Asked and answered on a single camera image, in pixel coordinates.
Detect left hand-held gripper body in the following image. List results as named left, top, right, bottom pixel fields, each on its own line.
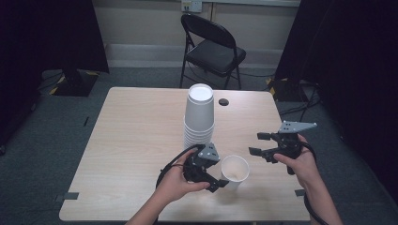
left=182, top=142, right=222, bottom=184

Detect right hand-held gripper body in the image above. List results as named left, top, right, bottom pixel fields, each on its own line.
left=270, top=121, right=318, bottom=163

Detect single white paper cup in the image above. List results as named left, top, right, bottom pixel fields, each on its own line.
left=220, top=154, right=251, bottom=191

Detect stack of white paper cups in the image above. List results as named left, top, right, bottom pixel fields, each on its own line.
left=182, top=82, right=216, bottom=150

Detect person's left hand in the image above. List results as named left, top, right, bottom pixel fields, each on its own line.
left=155, top=149, right=211, bottom=204

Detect person's right hand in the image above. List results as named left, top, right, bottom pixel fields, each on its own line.
left=273, top=134, right=321, bottom=188

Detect black curtain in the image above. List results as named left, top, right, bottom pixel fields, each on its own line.
left=274, top=0, right=398, bottom=204
left=0, top=0, right=110, bottom=148

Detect black folding chair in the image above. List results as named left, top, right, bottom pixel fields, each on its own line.
left=179, top=12, right=248, bottom=91

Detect black stand base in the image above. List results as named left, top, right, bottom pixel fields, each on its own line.
left=49, top=68, right=100, bottom=98

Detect black floor cables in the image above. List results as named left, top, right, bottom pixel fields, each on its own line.
left=277, top=79, right=323, bottom=124

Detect white wall outlet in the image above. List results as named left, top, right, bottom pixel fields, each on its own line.
left=180, top=0, right=204, bottom=14

